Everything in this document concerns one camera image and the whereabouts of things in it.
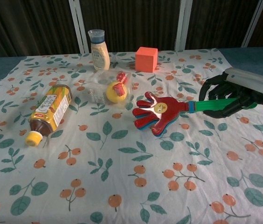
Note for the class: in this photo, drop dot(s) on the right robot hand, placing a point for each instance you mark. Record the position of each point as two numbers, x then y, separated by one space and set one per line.
234 93

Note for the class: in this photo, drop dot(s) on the red hand clapper toy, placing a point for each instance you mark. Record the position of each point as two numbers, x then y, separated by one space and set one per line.
161 112

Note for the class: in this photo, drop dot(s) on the floral tablecloth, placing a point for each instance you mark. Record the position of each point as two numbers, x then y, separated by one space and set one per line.
122 144

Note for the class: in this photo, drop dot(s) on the orange cube block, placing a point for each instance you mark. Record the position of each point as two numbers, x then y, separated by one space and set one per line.
146 58

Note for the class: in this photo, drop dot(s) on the yellow ball toy in bag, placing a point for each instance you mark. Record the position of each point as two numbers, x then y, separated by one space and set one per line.
114 89

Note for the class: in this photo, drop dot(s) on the mayonnaise squeeze bottle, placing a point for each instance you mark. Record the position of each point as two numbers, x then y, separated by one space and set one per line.
100 52

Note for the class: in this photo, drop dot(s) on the yellow tea bottle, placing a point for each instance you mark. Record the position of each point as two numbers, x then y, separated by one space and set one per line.
50 110

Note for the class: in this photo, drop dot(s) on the white screen frame post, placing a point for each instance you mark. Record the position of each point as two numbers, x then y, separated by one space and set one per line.
254 23
78 25
182 24

